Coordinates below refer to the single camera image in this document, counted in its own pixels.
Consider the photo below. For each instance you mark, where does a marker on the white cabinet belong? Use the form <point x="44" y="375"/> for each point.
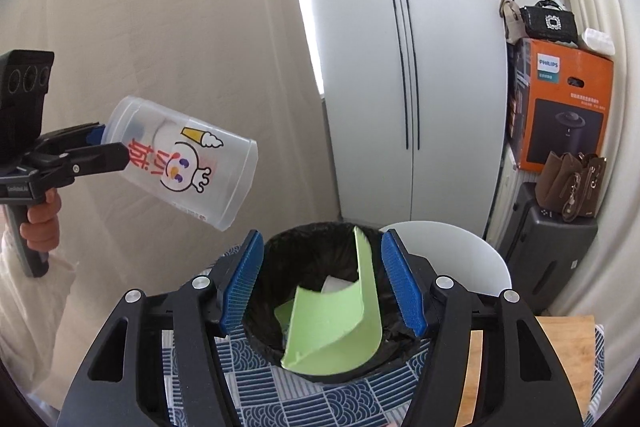
<point x="350" y="57"/>

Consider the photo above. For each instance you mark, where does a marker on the beige handbag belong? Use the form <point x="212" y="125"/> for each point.
<point x="511" y="19"/>

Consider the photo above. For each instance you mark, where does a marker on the person's left hand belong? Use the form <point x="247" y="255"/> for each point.
<point x="42" y="227"/>

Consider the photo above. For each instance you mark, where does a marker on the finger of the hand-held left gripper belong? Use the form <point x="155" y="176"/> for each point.
<point x="95" y="159"/>
<point x="75" y="134"/>

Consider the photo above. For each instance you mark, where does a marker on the black handbag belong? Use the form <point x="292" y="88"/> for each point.
<point x="547" y="22"/>

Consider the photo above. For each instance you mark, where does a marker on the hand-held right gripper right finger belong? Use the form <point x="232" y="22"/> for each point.
<point x="402" y="287"/>

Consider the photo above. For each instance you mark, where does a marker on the white plastic pack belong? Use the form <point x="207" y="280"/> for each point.
<point x="599" y="41"/>

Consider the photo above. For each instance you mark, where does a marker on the dark grey suitcase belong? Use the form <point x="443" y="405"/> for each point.
<point x="545" y="257"/>

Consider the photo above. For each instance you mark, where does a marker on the wooden cutting board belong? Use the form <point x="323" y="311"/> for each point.
<point x="560" y="357"/>

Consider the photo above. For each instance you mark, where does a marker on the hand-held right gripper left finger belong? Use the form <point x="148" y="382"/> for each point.
<point x="245" y="282"/>

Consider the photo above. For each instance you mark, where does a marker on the trash bin with black bag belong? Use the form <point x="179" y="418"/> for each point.
<point x="300" y="257"/>

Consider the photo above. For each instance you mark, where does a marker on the blue patterned tablecloth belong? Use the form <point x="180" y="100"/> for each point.
<point x="300" y="402"/>

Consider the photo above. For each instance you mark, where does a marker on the brown handbag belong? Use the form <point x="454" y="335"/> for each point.
<point x="565" y="187"/>

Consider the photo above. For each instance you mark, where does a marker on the orange cardboard box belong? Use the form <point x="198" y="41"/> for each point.
<point x="565" y="107"/>

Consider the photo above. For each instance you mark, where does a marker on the clear plastic cup cartoon print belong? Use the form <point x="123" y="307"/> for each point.
<point x="190" y="157"/>

